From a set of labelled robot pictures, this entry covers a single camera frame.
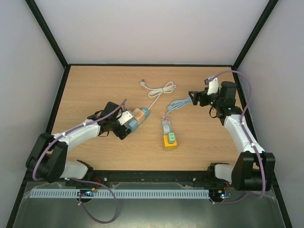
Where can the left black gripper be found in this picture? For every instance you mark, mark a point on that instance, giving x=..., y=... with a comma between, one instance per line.
x=119, y=133

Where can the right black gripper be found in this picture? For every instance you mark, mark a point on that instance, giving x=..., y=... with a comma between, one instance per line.
x=203, y=98

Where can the light blue charger plug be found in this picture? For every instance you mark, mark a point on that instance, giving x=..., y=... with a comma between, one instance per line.
x=132, y=125

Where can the orange dragon cube adapter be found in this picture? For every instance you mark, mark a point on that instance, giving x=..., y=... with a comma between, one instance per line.
x=139, y=115

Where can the teal power strip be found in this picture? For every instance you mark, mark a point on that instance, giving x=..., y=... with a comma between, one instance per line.
x=147, y=113

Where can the light blue power strip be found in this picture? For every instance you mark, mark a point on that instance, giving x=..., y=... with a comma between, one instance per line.
x=166, y=122

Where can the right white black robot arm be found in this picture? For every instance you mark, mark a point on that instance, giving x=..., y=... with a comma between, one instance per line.
x=254, y=168

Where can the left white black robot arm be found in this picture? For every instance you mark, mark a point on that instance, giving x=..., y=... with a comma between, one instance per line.
x=48, y=158

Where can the white plug on strip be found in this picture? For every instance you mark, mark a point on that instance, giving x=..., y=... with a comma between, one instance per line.
x=166, y=129

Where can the green charger plug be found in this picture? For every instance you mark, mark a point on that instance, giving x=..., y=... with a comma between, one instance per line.
x=171, y=138

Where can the yellow cube adapter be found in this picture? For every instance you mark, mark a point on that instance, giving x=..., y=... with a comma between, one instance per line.
x=169, y=146

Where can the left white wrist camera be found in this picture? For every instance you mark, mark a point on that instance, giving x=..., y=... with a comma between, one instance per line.
x=125, y=117

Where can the black aluminium frame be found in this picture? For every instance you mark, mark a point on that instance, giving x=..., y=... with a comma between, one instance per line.
x=136, y=175

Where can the light blue slotted cable duct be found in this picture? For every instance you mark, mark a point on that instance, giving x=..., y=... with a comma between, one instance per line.
x=119, y=194

